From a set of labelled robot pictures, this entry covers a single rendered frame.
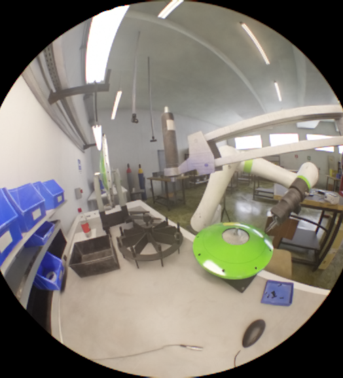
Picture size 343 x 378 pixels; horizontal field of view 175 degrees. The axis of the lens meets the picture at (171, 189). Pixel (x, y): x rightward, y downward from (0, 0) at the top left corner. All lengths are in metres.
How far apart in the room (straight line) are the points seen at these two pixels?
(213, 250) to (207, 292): 0.18
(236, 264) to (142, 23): 2.69
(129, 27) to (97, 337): 2.89
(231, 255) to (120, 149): 4.82
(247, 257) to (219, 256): 0.09
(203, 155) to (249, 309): 0.49
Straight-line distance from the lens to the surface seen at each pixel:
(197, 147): 0.24
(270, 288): 0.54
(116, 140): 4.95
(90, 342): 0.52
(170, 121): 0.33
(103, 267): 0.58
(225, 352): 0.45
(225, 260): 0.35
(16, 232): 0.46
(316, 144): 0.24
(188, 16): 3.05
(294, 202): 0.51
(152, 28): 2.50
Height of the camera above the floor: 1.34
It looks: 12 degrees down
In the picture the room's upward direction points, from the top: 6 degrees counter-clockwise
